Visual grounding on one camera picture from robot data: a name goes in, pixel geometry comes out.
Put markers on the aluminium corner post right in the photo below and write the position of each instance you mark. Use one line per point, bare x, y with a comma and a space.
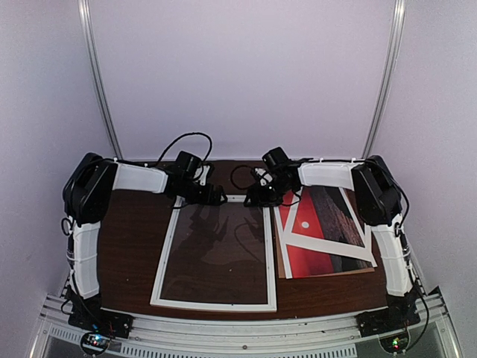
394, 43

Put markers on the white mat board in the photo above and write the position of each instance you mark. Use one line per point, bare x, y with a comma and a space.
322, 219

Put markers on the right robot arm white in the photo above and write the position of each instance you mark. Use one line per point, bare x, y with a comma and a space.
378, 200

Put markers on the left controller board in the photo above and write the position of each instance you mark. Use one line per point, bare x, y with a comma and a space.
94, 343

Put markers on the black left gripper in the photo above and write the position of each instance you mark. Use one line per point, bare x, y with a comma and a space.
207, 198

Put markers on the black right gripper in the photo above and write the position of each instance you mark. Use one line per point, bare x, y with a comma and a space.
259, 197

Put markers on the aluminium corner post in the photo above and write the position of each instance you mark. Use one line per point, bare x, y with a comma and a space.
394, 43
98, 83

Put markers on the controller board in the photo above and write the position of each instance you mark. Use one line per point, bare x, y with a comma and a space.
94, 343
395, 343

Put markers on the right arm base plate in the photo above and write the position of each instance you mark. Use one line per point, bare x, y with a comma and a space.
400, 313

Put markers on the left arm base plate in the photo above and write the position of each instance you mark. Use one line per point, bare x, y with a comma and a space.
87, 314

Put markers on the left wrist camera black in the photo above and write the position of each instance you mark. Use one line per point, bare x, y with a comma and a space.
186, 164

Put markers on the aluminium front rail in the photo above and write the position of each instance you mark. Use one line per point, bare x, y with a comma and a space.
328, 336

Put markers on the aluminium corner post left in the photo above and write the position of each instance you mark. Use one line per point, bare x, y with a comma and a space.
98, 83

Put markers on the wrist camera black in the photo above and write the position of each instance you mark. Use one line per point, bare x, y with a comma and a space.
275, 158
186, 164

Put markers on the red and dark photo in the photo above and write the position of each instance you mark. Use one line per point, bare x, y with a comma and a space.
309, 261

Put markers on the right controller board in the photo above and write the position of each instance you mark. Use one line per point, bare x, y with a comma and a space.
395, 343

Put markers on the brown backing board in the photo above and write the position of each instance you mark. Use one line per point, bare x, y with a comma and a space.
328, 274

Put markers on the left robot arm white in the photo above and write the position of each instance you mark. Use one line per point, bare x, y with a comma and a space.
87, 195

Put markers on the clear acrylic sheet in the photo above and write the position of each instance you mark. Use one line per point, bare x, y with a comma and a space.
217, 256

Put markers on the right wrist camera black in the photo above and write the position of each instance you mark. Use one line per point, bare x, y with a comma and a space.
275, 158

